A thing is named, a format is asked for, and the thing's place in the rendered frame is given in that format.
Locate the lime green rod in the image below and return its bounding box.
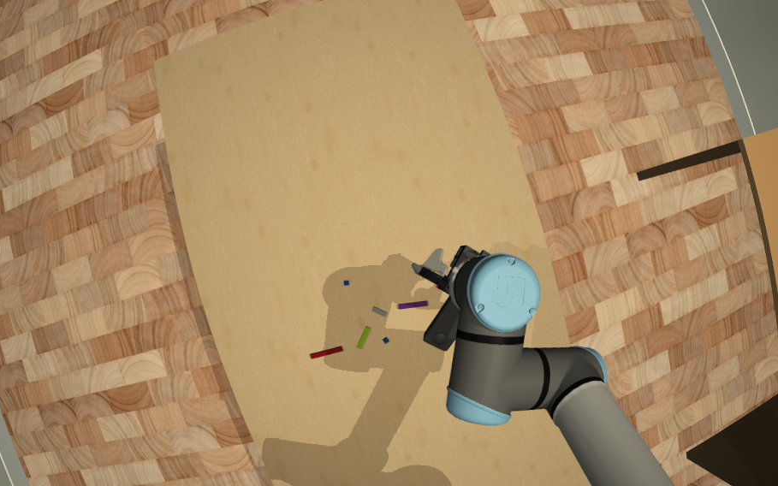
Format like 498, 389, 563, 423
357, 326, 371, 349

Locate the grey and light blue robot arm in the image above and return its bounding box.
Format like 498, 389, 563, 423
423, 253, 675, 486

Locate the purple rod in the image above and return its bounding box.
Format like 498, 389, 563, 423
398, 300, 428, 310

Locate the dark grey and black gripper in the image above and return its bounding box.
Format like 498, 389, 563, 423
412, 246, 491, 295

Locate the dark red rod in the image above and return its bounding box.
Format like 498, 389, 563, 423
310, 346, 343, 359

